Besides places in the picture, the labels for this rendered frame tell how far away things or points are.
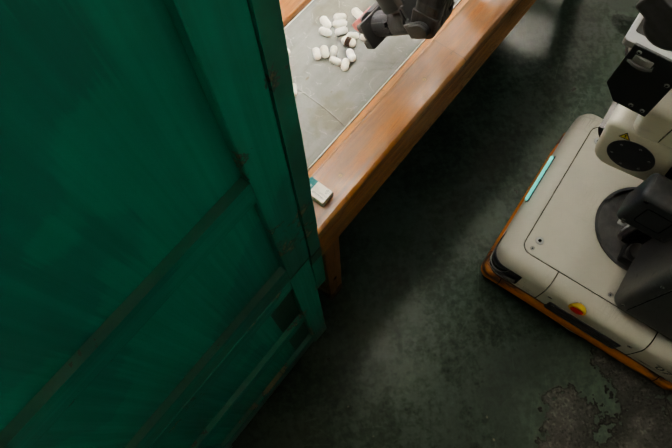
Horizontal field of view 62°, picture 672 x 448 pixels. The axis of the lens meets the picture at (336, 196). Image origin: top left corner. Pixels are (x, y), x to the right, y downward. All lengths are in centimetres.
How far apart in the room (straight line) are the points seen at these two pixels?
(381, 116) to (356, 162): 13
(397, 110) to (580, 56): 132
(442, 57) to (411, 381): 102
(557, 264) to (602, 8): 128
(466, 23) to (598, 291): 85
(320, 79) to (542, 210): 82
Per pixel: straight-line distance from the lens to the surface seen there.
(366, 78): 138
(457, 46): 142
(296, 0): 150
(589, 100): 240
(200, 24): 43
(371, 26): 128
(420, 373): 190
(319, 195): 118
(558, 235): 179
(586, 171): 191
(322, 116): 132
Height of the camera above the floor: 188
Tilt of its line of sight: 68 degrees down
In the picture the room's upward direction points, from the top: 4 degrees counter-clockwise
